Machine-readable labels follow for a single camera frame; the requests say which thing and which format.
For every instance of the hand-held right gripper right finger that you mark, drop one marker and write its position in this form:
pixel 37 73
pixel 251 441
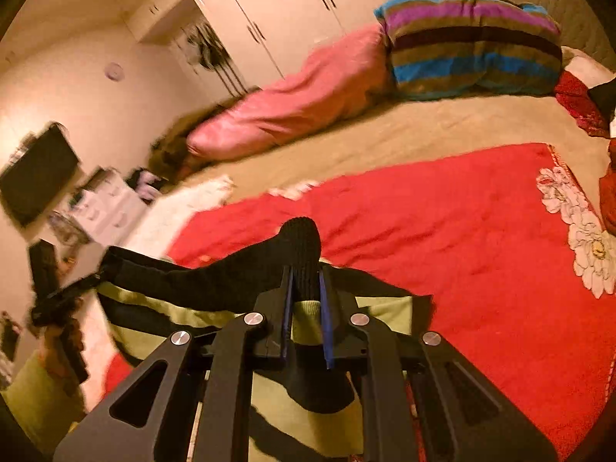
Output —
pixel 328 317

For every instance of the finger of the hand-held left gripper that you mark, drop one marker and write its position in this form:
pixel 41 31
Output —
pixel 82 286

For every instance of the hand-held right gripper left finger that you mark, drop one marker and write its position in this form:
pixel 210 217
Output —
pixel 287 317

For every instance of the green black striped frog sweater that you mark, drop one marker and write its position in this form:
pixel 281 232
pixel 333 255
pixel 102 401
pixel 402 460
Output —
pixel 308 250

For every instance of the pile of dark clothes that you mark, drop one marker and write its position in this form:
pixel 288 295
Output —
pixel 144 185

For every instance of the person's left hand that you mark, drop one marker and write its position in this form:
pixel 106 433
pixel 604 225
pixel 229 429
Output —
pixel 52 351

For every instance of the white drawer cabinet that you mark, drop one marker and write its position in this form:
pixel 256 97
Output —
pixel 110 207

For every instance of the black television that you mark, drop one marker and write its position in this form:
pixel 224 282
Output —
pixel 38 173

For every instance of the red floral blanket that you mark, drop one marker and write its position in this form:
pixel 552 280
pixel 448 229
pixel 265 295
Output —
pixel 433 231

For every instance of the olive coat with fur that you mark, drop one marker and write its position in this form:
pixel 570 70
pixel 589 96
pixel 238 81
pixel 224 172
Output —
pixel 168 149

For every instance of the pink quilt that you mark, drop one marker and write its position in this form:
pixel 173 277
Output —
pixel 313 91

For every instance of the hanging bags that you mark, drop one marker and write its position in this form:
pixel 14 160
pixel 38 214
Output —
pixel 207 48

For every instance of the multicolour striped pillow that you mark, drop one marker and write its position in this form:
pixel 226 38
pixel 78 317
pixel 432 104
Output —
pixel 471 43

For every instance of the white wardrobe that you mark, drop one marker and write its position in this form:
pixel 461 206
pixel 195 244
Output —
pixel 288 5

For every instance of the red printed cloth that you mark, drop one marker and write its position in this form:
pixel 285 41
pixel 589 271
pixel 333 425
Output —
pixel 577 96

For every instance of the black cloth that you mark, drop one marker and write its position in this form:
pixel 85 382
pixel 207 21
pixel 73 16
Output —
pixel 604 96

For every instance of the round wall clock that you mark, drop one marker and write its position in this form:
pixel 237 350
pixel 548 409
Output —
pixel 114 72

